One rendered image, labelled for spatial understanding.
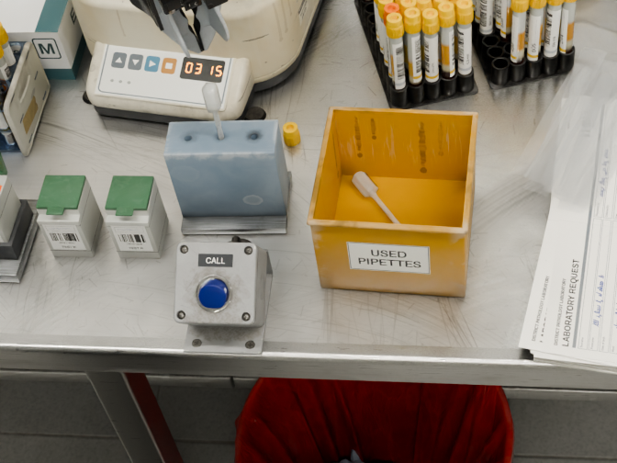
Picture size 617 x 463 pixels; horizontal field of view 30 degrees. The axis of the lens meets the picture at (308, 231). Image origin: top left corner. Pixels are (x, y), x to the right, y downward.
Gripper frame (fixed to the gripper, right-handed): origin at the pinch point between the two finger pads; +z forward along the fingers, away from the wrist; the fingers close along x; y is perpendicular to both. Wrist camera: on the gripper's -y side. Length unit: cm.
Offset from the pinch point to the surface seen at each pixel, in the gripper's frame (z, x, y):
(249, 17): 5.5, 6.1, -4.9
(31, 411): 101, -44, -37
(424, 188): 15.5, 14.0, 14.9
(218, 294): 8.0, -7.9, 21.2
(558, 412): 106, 37, 4
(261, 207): 13.1, -0.8, 10.7
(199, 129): 5.4, -3.2, 5.7
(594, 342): 14.8, 18.7, 36.8
